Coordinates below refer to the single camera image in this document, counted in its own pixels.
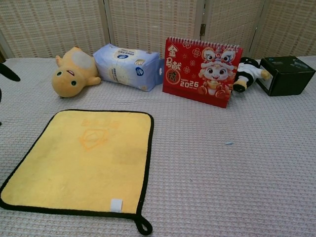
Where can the black cardboard box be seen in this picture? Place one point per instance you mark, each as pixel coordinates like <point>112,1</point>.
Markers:
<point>286,76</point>

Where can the pale pink waffle tablecloth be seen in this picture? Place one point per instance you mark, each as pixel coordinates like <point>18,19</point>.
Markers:
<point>222,172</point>

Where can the brass screen hinge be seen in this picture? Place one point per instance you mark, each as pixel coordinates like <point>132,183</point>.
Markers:
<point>203,28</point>

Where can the yellow cloth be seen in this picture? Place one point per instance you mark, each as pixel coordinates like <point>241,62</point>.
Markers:
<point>74,163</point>

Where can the blue tissue pack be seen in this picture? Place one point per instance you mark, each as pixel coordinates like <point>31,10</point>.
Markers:
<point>123,66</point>

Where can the small blue paper scrap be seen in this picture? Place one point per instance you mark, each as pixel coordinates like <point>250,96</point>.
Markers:
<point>228,143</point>

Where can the black and white plush toy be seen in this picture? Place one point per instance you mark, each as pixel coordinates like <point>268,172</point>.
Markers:
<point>247,74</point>

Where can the woven beige folding screen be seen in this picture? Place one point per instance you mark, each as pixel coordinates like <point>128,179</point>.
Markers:
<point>148,22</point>

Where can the yellow plush toy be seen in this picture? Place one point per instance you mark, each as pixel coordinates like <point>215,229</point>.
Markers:
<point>66,79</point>

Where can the red 2026 desk calendar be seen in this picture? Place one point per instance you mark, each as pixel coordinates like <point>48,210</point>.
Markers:
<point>192,71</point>

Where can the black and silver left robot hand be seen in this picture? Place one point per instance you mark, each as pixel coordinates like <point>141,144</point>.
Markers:
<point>8,72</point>

